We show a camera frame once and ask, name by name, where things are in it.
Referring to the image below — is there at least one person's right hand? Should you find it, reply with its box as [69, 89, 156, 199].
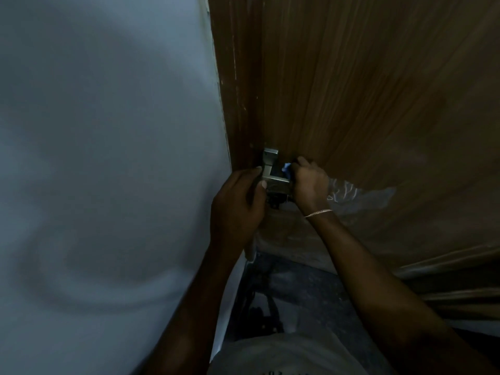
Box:
[289, 156, 333, 218]

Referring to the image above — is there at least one person's left forearm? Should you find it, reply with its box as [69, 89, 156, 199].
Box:
[144, 245, 247, 375]

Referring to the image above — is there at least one brown wooden door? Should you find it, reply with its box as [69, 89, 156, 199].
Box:
[254, 0, 500, 278]

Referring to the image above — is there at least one person's right forearm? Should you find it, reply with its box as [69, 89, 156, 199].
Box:
[308, 212, 500, 375]

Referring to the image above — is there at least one silver door handle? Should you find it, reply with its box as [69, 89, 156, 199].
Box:
[259, 148, 293, 196]

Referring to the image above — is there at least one person's left hand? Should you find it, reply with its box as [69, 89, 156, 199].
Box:
[209, 166, 268, 258]

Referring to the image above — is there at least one black door latch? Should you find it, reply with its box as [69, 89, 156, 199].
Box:
[266, 193, 294, 210]

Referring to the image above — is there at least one white printed t-shirt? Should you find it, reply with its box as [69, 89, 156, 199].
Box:
[207, 331, 370, 375]

